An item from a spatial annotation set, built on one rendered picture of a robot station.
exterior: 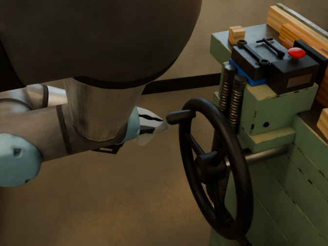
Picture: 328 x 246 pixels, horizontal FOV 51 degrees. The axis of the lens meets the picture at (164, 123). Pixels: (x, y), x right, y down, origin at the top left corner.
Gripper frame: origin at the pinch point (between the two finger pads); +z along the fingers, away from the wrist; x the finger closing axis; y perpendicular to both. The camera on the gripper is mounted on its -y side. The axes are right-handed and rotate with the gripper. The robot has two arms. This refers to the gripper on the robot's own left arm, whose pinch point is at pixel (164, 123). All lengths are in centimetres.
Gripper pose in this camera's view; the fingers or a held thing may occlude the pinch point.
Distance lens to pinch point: 71.0
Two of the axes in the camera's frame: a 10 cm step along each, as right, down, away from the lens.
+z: 8.1, 1.7, 5.6
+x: 3.3, 6.5, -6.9
